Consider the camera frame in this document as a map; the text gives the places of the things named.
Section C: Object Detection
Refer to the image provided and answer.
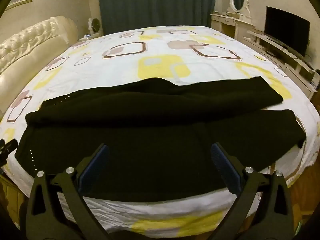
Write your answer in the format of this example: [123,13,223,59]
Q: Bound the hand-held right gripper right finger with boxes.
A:
[207,142,298,240]

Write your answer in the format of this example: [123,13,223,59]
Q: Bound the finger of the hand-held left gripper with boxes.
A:
[0,139,18,167]

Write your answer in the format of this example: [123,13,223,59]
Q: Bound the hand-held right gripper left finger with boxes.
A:
[25,144,110,240]

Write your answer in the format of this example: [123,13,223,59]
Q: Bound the black pants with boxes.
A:
[14,77,307,202]

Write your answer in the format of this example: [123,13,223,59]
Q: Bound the cream tufted headboard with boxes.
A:
[0,16,78,113]

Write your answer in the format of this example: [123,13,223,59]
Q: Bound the patterned bed sheet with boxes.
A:
[0,25,320,233]

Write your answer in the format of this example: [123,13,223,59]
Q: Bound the white television cabinet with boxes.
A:
[241,30,319,100]

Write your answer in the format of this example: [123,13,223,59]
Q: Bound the white round fan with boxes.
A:
[87,17,102,37]

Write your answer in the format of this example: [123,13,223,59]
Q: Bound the white dressing table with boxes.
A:
[209,11,255,39]

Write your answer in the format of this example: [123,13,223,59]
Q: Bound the black flat television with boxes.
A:
[264,6,310,58]

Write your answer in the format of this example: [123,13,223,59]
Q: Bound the dark teal curtain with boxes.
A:
[97,0,217,34]

